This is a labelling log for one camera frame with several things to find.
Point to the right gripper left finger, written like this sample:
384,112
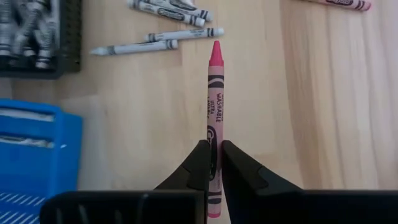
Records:
196,174

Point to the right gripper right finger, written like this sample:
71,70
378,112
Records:
245,186

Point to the pink crayon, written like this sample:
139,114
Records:
342,3
216,93

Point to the grey crayon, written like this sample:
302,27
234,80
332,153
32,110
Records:
28,141
28,115

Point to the white crayon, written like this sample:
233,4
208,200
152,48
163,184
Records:
186,34
21,34
46,40
168,14
183,1
136,47
203,15

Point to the blue plastic basket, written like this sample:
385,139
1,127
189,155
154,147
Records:
66,149

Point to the black plastic basket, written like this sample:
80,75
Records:
71,37

